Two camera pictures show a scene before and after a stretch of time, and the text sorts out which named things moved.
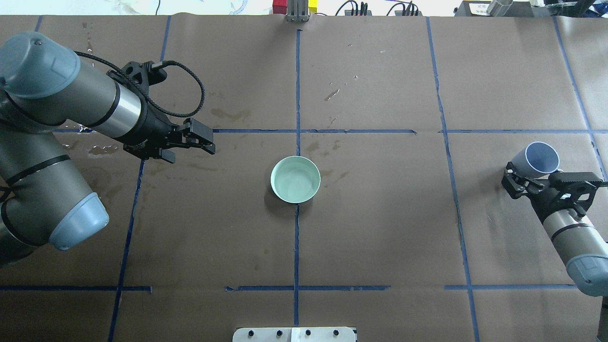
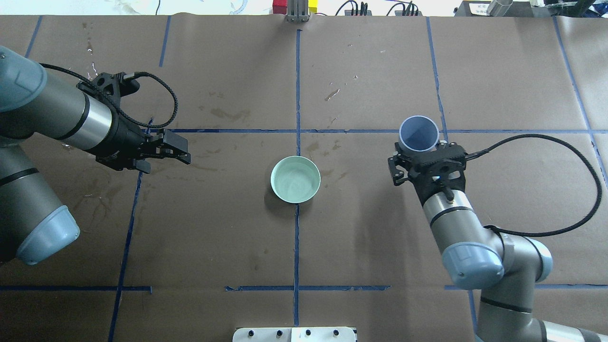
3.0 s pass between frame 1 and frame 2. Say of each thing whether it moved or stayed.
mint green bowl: stayed
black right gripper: moved
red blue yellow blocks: stayed
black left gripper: moved
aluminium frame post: stayed
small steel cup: stayed
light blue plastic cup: moved
